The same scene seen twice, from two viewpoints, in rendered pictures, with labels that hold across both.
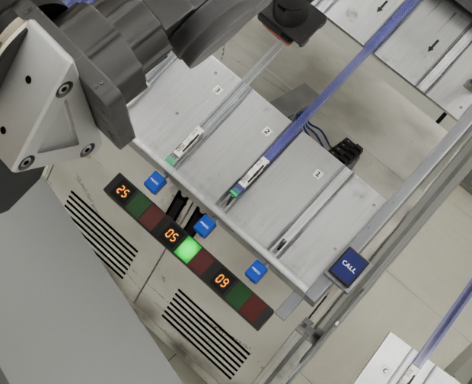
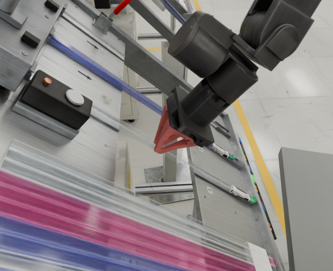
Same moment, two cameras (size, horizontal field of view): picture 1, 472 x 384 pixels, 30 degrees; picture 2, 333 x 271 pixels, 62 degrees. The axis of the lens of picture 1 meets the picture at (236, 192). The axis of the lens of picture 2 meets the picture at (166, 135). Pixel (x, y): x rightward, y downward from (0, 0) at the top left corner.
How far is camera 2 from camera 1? 1.50 m
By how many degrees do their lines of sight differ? 76
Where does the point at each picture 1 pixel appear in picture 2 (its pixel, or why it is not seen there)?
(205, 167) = (234, 180)
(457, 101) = (116, 40)
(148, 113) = (249, 233)
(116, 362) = (309, 170)
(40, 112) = not seen: outside the picture
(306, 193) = not seen: hidden behind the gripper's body
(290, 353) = not seen: hidden behind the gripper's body
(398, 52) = (111, 68)
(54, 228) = (309, 245)
